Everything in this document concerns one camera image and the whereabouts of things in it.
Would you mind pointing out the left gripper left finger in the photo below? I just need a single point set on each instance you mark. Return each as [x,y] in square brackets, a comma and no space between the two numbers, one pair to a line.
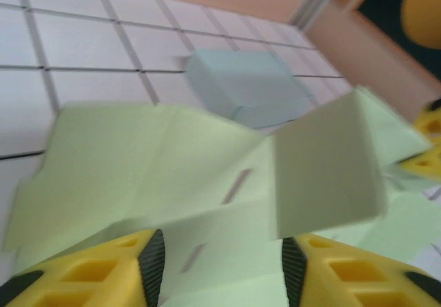
[86,279]

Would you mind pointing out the light green paper box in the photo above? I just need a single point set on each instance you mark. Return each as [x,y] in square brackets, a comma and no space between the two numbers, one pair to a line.
[120,169]

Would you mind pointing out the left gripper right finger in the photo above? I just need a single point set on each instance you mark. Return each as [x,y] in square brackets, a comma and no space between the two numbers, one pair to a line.
[361,283]

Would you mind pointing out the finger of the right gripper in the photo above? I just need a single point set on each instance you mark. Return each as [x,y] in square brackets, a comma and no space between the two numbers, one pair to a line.
[427,164]
[432,124]

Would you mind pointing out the aluminium frame post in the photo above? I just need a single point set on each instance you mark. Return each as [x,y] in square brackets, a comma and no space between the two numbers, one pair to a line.
[317,0]

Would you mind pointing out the light blue paper box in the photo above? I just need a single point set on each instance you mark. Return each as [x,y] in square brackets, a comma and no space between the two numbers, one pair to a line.
[248,86]

